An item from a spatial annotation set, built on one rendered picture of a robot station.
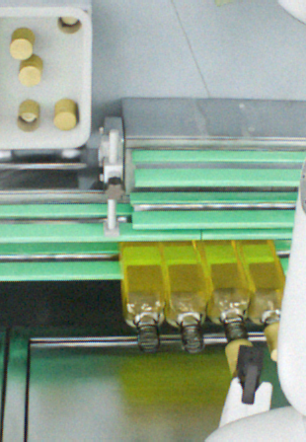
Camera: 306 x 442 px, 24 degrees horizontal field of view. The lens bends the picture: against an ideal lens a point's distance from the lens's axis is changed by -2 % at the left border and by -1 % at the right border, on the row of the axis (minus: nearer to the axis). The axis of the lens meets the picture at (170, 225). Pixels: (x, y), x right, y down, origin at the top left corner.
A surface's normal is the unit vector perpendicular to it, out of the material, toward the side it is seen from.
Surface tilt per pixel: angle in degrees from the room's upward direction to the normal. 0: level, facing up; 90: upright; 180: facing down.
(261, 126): 90
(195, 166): 90
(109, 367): 90
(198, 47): 0
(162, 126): 90
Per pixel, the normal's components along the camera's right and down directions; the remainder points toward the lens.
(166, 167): 0.07, -0.79
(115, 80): 0.11, 0.62
